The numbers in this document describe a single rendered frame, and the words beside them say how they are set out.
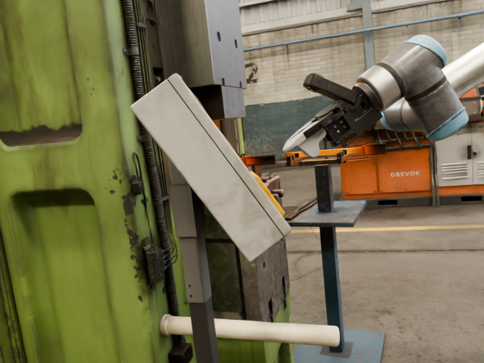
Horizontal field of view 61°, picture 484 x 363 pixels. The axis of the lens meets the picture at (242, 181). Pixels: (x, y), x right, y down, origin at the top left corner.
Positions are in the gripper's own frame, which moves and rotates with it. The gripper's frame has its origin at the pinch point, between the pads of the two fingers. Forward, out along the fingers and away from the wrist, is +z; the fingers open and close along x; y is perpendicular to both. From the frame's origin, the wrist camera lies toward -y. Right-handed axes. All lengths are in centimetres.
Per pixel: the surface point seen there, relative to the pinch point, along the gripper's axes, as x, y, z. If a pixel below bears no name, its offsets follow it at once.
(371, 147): 79, 36, -41
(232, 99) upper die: 42.6, -14.3, -1.1
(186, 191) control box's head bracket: -11.7, -6.0, 21.1
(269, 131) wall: 806, 88, -111
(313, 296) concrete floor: 153, 113, 17
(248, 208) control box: -26.9, -0.4, 14.0
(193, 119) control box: -26.9, -15.1, 12.7
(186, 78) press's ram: 34.2, -26.5, 6.8
